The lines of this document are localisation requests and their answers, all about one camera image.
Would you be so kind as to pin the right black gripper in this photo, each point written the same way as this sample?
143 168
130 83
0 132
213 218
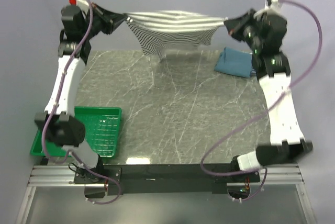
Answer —
235 26

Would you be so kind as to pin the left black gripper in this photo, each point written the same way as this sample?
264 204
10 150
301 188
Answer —
111 20

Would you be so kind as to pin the plain blue tank top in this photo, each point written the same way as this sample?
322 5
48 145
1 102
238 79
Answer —
235 63

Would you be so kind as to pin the blue white striped tank top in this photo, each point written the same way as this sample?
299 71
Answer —
253 72

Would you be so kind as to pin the black white striped tank top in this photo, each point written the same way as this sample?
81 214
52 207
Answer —
163 30

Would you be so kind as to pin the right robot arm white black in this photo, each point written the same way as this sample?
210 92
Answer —
287 142

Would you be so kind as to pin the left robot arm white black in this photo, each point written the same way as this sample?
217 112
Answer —
57 122

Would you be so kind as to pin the green plastic basket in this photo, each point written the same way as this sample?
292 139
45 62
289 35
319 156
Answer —
102 125

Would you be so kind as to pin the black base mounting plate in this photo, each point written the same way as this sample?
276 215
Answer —
160 178

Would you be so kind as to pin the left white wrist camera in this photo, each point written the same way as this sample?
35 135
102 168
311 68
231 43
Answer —
82 4

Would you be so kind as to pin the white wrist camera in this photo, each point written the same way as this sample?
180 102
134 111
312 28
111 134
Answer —
82 4
270 7

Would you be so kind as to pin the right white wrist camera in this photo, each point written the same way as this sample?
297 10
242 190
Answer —
270 7

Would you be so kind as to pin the aluminium rail frame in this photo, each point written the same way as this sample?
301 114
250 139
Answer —
61 176

